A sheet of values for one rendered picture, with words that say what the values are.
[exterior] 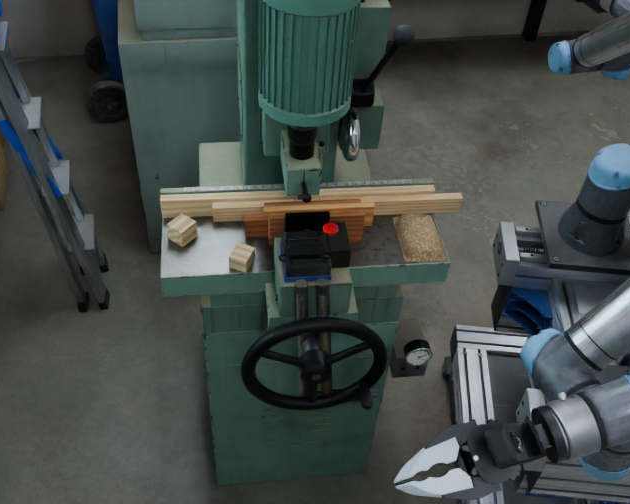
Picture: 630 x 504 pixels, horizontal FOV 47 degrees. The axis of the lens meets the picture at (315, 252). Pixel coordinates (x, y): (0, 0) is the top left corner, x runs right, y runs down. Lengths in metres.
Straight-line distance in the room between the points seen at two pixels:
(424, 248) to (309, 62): 0.49
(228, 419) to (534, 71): 2.77
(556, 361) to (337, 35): 0.62
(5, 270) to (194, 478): 1.11
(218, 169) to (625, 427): 1.22
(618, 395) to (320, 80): 0.70
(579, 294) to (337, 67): 0.85
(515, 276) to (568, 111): 2.10
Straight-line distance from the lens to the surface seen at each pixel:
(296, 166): 1.44
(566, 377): 1.10
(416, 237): 1.52
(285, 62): 1.27
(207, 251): 1.51
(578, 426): 0.96
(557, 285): 1.81
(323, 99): 1.30
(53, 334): 2.60
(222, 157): 1.90
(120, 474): 2.26
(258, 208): 1.55
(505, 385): 2.24
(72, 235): 2.38
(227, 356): 1.67
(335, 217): 1.48
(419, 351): 1.65
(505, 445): 0.86
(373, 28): 1.54
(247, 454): 2.06
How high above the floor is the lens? 1.97
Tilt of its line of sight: 45 degrees down
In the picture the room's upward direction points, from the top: 4 degrees clockwise
